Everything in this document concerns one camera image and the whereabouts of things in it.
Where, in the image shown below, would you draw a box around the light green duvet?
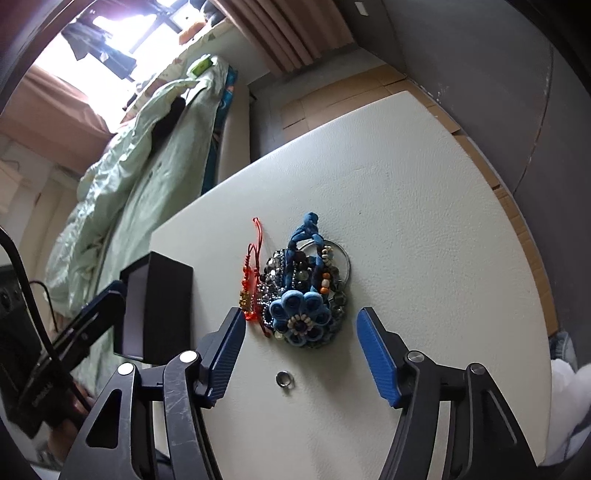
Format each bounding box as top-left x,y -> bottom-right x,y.
43,57 -> 233,319

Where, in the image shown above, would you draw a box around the white pillow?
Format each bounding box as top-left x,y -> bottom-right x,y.
542,330 -> 591,466

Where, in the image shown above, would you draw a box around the white wall switch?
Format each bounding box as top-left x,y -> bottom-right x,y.
355,1 -> 369,16

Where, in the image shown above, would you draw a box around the dark beaded bracelet pile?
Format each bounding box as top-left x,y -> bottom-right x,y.
255,246 -> 350,342

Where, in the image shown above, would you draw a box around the pink curtain left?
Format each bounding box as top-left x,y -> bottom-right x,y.
1,66 -> 112,174

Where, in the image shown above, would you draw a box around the blue fabric flower necklace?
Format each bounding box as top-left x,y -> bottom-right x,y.
268,211 -> 334,349

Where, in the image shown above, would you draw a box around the green small object on bed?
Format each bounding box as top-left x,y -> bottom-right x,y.
187,54 -> 213,78

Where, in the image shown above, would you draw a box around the hanging dark clothes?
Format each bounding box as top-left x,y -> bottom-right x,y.
61,20 -> 137,80

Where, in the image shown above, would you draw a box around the black jewelry box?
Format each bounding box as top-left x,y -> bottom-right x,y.
113,252 -> 193,366

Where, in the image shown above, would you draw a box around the silver bangle ring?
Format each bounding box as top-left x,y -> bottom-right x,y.
299,238 -> 352,287

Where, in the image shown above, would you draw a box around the flattened cardboard sheets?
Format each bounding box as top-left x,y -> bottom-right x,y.
280,64 -> 559,336

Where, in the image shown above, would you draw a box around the pink curtain right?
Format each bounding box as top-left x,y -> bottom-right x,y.
213,0 -> 355,75

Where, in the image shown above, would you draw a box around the pink curtain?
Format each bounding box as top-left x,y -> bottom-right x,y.
213,0 -> 355,75
1,66 -> 112,174

